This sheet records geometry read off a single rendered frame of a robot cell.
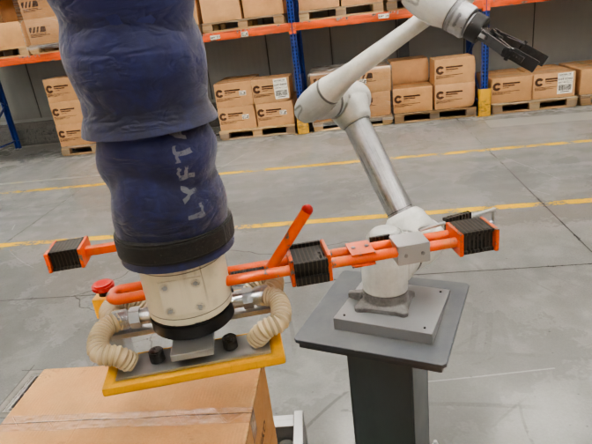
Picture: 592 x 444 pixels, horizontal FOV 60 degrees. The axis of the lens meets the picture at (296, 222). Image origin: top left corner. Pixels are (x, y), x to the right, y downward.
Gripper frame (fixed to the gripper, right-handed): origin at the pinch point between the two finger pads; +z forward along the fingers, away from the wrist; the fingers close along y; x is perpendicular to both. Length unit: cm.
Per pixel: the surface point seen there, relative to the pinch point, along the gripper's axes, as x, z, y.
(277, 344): -52, -3, 84
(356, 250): -36, -3, 66
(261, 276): -45, -14, 80
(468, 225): -26, 12, 49
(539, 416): -130, 83, -51
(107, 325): -62, -31, 101
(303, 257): -41, -10, 73
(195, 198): -31, -27, 91
